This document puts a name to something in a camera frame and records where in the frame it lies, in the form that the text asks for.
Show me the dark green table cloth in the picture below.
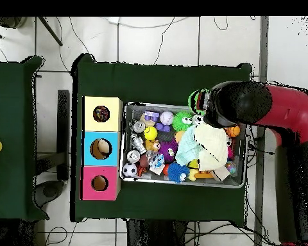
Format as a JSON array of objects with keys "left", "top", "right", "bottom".
[
  {"left": 70, "top": 53, "right": 252, "bottom": 226},
  {"left": 0, "top": 55, "right": 49, "bottom": 222}
]

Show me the wooden box with three holes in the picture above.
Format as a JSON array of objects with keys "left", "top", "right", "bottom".
[{"left": 81, "top": 95, "right": 124, "bottom": 201}]

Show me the blue spiky ball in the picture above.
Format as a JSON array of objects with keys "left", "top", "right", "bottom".
[{"left": 167, "top": 162, "right": 190, "bottom": 183}]

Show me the orange toy basketball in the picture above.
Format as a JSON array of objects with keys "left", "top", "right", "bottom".
[{"left": 224, "top": 124, "right": 241, "bottom": 138}]

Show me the purple spiky toy with eyes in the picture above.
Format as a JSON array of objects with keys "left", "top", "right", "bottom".
[{"left": 158, "top": 139, "right": 179, "bottom": 163}]

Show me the thick black floor cable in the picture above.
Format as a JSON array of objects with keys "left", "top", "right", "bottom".
[{"left": 248, "top": 143, "right": 275, "bottom": 156}]

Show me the black white soccer ball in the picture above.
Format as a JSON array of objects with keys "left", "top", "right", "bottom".
[{"left": 122, "top": 162, "right": 139, "bottom": 178}]

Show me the cream waffle cloth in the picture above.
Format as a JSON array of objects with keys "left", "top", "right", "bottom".
[{"left": 193, "top": 122, "right": 229, "bottom": 171}]

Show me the yellow smiley ball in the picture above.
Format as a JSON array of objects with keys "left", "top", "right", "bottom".
[{"left": 143, "top": 126, "right": 158, "bottom": 141}]

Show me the colourful spotted cloth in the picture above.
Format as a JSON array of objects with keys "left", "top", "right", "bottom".
[{"left": 93, "top": 105, "right": 110, "bottom": 122}]

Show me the green spiky toy with eyes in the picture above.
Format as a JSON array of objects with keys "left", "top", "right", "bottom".
[{"left": 171, "top": 111, "right": 194, "bottom": 132}]

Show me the mint waffle cloth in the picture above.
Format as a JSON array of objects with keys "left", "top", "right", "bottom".
[{"left": 175, "top": 125, "right": 203, "bottom": 167}]

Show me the white toy baseball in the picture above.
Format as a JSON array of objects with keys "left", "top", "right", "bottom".
[{"left": 160, "top": 110, "right": 175, "bottom": 126}]

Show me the shallow wire mesh bin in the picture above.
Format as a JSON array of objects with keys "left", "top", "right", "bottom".
[{"left": 120, "top": 102, "right": 248, "bottom": 189}]

